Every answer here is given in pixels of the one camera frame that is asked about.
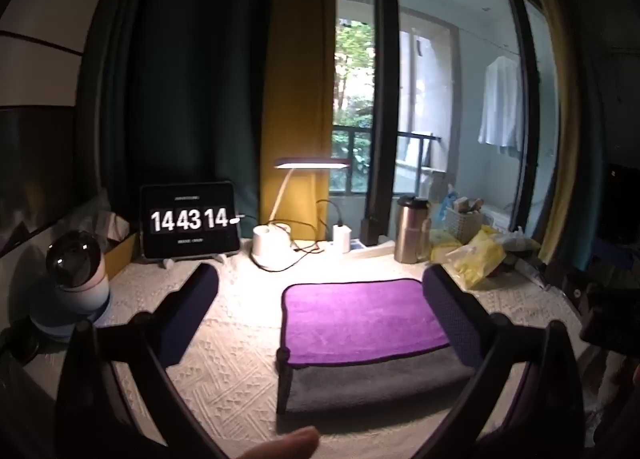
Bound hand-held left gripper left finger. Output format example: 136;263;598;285
54;262;227;459

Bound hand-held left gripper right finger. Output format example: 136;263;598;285
415;264;601;459

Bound purple towel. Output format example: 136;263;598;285
281;278;452;368

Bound grey towel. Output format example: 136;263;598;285
276;345;477;416

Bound person's left hand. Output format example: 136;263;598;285
234;426;321;459

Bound white tablet stand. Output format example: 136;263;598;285
159;251;228;270

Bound yellow plastic bag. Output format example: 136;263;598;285
444;228;507;290

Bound yellow cloth pack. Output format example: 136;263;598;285
429;230;463;262

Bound white embossed tablecloth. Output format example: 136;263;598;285
95;238;591;459

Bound white woven basket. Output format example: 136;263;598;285
442;198;487;246

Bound black tablet with clock display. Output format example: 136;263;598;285
139;181;242;260

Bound stainless steel thermos jug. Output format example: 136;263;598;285
393;194;432;265

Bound cardboard tissue box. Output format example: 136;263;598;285
92;209;142;281

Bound white desk lamp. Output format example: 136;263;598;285
251;157;351;271

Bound white power adapter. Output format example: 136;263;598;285
332;223;354;254

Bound black balcony railing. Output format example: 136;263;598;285
331;124;443;194

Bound white hanging shirt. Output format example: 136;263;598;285
477;55;525;148

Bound dark green curtain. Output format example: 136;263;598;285
85;0;281;240

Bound yellow curtain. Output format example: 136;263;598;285
259;0;337;241

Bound round white security camera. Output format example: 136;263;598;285
29;231;112;343

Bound black power cable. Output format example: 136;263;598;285
272;199;346;256

